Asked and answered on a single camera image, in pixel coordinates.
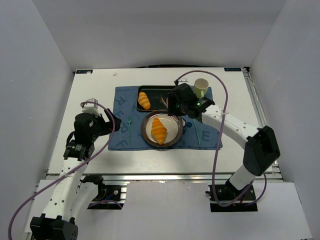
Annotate metal tongs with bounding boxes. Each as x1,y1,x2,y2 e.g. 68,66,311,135
160,96,183,123

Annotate orange striped croissant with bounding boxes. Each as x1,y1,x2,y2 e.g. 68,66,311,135
151,118,168,145

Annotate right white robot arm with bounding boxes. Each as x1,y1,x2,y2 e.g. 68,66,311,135
167,83,281,191

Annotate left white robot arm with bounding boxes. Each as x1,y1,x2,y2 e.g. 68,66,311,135
30,107,122,240

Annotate teal plastic fork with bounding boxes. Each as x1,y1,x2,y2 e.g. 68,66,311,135
127,116,132,145

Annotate black rectangular tray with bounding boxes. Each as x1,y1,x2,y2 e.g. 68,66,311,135
136,85,177,112

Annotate teal plastic knife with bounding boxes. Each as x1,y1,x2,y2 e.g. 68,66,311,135
192,119,201,147

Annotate light green mug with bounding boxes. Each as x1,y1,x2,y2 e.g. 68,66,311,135
193,78,209,99

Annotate dark rimmed white plate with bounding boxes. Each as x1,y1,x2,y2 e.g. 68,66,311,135
140,110,183,148

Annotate pale striped croissant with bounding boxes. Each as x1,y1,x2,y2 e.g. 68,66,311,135
138,91,151,110

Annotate blue letter-print placemat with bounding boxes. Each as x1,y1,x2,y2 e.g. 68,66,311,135
108,86,219,151

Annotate right blue table label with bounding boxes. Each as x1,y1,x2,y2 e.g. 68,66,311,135
223,67,242,72

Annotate blue table label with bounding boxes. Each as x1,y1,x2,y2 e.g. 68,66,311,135
223,67,242,72
75,69,93,74

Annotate left blue table label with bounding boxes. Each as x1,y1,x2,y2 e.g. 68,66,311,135
75,69,93,74

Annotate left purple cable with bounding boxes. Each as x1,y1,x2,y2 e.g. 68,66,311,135
7,100,116,240

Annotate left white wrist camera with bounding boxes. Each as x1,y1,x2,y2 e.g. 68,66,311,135
80,98,101,118

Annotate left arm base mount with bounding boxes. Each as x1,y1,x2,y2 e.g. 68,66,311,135
80,174,124,210

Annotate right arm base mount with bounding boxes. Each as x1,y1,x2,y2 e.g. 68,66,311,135
205,184,258,213

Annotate aluminium table side rail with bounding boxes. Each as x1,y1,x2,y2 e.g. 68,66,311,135
242,66,284,182

